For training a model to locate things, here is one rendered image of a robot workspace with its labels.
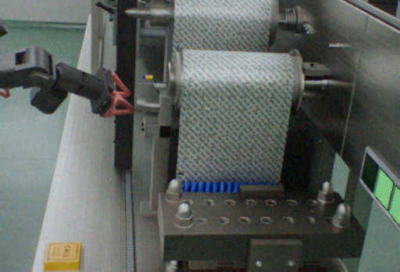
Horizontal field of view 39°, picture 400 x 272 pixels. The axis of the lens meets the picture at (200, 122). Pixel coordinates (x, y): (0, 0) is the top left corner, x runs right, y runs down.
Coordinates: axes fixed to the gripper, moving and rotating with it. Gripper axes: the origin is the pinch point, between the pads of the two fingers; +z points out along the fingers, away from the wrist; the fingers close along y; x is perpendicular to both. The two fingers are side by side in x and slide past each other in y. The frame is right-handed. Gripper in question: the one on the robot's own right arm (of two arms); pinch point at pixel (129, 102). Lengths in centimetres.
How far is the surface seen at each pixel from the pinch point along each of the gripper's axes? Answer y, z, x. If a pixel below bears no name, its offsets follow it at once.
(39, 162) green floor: -140, 75, -163
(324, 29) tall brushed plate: 7.0, 22.8, 42.6
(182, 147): 21.2, 3.5, 8.7
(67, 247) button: 32.0, -10.3, -17.5
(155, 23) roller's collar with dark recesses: -13.3, -0.1, 15.5
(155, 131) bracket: 13.5, 1.4, 4.5
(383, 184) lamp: 51, 16, 38
